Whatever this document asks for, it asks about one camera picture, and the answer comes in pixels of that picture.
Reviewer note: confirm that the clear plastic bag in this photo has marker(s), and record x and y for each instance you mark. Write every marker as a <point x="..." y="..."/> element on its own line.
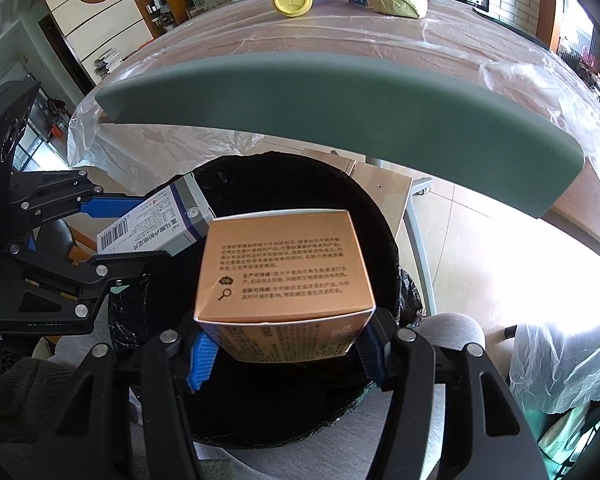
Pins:
<point x="555" y="367"/>

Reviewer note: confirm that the grey-green chair backrest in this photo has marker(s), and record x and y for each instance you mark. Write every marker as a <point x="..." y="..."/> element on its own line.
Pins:
<point x="416" y="118"/>

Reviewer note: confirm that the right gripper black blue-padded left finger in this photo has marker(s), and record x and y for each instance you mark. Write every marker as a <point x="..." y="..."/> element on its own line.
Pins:
<point x="88" y="435"/>

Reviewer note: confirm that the white blue medicine box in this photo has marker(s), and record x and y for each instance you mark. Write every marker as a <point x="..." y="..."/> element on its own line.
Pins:
<point x="170" y="220"/>

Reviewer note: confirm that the beige glove wad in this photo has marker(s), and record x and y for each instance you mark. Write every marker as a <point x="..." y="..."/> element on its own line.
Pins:
<point x="402" y="8"/>

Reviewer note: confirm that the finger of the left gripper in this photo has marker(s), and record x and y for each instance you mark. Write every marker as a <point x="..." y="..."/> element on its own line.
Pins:
<point x="38" y="197"/>
<point x="43" y="287"/>

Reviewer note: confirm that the yellow plastic cap bottle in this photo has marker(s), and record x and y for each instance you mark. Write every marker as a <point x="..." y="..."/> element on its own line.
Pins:
<point x="293" y="8"/>

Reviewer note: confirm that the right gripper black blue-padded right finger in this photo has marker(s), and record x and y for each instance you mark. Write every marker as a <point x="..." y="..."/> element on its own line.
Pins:
<point x="484" y="436"/>

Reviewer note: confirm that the orange cardboard box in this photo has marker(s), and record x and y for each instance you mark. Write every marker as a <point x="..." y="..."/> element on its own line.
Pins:
<point x="284" y="286"/>

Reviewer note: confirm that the black trash bin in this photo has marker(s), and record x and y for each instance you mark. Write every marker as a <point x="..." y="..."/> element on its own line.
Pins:
<point x="245" y="406"/>

